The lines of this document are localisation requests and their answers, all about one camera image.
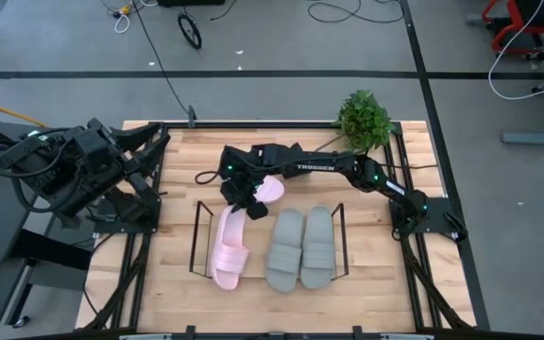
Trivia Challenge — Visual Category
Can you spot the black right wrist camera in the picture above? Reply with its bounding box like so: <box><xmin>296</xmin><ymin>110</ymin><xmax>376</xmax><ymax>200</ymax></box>
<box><xmin>246</xmin><ymin>200</ymin><xmax>270</xmax><ymax>221</ymax></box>

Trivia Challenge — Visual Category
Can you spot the long white cable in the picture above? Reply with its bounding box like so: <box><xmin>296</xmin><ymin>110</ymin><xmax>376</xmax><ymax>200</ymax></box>
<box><xmin>487</xmin><ymin>0</ymin><xmax>544</xmax><ymax>101</ymax></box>

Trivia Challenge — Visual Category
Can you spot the black wire shelf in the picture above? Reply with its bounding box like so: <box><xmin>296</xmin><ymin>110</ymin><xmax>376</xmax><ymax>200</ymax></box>
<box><xmin>185</xmin><ymin>199</ymin><xmax>349</xmax><ymax>281</ymax></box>

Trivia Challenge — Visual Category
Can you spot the light grey bracket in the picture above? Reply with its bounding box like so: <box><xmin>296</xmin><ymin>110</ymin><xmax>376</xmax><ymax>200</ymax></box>
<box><xmin>380</xmin><ymin>332</ymin><xmax>436</xmax><ymax>340</ymax></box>
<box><xmin>119</xmin><ymin>332</ymin><xmax>174</xmax><ymax>340</ymax></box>

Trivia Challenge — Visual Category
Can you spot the pink slide sandal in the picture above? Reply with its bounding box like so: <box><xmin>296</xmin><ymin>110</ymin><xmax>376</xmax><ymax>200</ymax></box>
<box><xmin>251</xmin><ymin>175</ymin><xmax>286</xmax><ymax>206</ymax></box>
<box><xmin>209</xmin><ymin>204</ymin><xmax>251</xmax><ymax>291</ymax></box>

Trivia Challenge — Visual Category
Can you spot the grey desk foot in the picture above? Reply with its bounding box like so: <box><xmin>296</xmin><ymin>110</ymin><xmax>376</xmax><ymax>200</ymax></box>
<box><xmin>501</xmin><ymin>112</ymin><xmax>544</xmax><ymax>146</ymax></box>

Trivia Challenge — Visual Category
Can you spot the short black floor cable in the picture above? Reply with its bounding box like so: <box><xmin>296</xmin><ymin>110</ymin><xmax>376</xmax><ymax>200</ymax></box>
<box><xmin>209</xmin><ymin>0</ymin><xmax>239</xmax><ymax>22</ymax></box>

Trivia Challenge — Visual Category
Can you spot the black ring wheel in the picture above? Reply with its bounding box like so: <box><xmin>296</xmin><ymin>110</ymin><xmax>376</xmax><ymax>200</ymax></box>
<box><xmin>177</xmin><ymin>12</ymin><xmax>203</xmax><ymax>51</ymax></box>

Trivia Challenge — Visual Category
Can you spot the black box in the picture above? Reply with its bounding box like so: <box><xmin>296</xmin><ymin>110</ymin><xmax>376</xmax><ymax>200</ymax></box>
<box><xmin>157</xmin><ymin>0</ymin><xmax>226</xmax><ymax>8</ymax></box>

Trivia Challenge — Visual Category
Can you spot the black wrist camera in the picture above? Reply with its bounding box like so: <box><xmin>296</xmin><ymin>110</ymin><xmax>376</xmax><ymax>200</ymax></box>
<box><xmin>66</xmin><ymin>126</ymin><xmax>108</xmax><ymax>164</ymax></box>
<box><xmin>246</xmin><ymin>200</ymin><xmax>270</xmax><ymax>221</ymax></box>

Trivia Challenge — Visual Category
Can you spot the green artificial plant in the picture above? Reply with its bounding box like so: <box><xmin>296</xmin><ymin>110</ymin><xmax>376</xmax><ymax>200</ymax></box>
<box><xmin>305</xmin><ymin>88</ymin><xmax>397</xmax><ymax>158</ymax></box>

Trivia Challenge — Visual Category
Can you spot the black aluminium table frame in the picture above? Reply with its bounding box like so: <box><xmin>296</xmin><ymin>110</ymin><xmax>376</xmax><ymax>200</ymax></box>
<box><xmin>76</xmin><ymin>120</ymin><xmax>479</xmax><ymax>340</ymax></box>

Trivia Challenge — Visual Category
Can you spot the white cable with yellow plug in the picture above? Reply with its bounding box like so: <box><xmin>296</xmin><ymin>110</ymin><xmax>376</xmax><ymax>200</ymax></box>
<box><xmin>99</xmin><ymin>0</ymin><xmax>160</xmax><ymax>35</ymax></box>

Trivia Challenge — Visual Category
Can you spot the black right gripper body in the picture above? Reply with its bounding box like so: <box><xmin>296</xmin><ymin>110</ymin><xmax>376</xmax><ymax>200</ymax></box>
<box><xmin>219</xmin><ymin>177</ymin><xmax>258</xmax><ymax>213</ymax></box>

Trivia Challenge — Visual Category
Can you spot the looped black floor cable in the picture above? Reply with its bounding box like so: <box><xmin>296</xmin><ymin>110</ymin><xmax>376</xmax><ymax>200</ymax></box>
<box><xmin>307</xmin><ymin>0</ymin><xmax>405</xmax><ymax>25</ymax></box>

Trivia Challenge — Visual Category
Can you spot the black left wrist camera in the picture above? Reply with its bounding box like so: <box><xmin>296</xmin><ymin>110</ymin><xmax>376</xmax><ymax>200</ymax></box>
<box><xmin>66</xmin><ymin>126</ymin><xmax>108</xmax><ymax>164</ymax></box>

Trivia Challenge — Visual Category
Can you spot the grey slide sandal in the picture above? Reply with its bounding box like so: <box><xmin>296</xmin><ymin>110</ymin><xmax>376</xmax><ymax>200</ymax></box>
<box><xmin>299</xmin><ymin>205</ymin><xmax>336</xmax><ymax>290</ymax></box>
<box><xmin>264</xmin><ymin>207</ymin><xmax>305</xmax><ymax>294</ymax></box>

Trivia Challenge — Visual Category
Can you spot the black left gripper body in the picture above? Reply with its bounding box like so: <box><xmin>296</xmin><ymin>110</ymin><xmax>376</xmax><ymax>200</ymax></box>
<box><xmin>86</xmin><ymin>117</ymin><xmax>135</xmax><ymax>184</ymax></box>

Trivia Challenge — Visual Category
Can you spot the red and black cart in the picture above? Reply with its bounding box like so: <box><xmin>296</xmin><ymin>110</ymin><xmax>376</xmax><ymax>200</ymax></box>
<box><xmin>465</xmin><ymin>0</ymin><xmax>544</xmax><ymax>61</ymax></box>

